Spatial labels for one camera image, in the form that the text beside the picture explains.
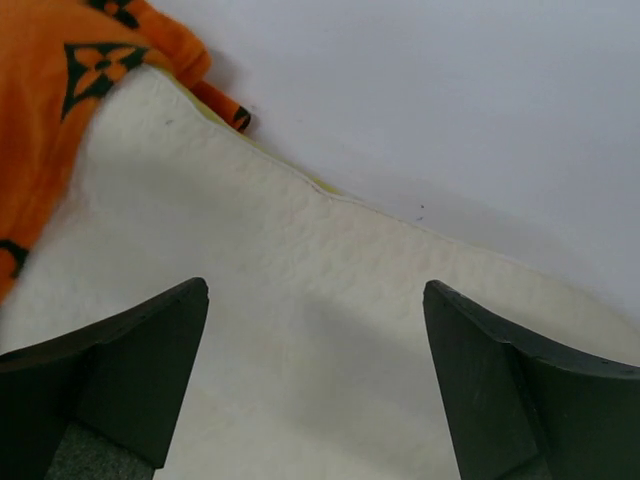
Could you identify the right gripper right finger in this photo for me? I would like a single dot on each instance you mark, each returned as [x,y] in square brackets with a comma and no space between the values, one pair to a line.
[522,406]

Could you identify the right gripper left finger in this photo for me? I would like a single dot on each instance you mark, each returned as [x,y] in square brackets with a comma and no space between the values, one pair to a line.
[119,382]

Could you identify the cream white pillow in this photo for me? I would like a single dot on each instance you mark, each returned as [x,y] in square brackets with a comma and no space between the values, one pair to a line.
[315,362]

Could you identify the orange patterned pillowcase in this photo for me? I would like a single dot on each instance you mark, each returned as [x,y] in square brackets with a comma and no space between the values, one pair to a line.
[59,60]

